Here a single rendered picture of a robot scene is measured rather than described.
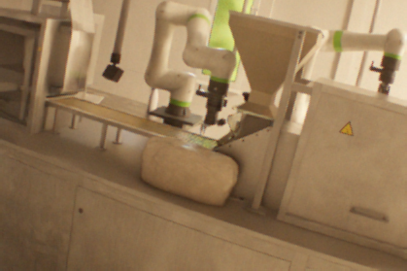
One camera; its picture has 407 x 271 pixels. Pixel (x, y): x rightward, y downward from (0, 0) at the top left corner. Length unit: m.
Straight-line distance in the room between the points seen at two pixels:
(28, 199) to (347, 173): 1.32
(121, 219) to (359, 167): 0.92
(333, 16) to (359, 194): 2.70
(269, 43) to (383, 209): 0.75
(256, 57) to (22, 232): 1.27
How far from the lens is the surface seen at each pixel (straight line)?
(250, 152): 1.71
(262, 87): 1.72
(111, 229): 1.74
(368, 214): 1.68
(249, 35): 1.64
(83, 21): 2.12
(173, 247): 1.65
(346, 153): 1.61
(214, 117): 1.87
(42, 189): 1.88
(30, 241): 2.03
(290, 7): 4.17
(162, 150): 1.64
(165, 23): 2.22
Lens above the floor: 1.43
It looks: 13 degrees down
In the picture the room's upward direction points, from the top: 13 degrees clockwise
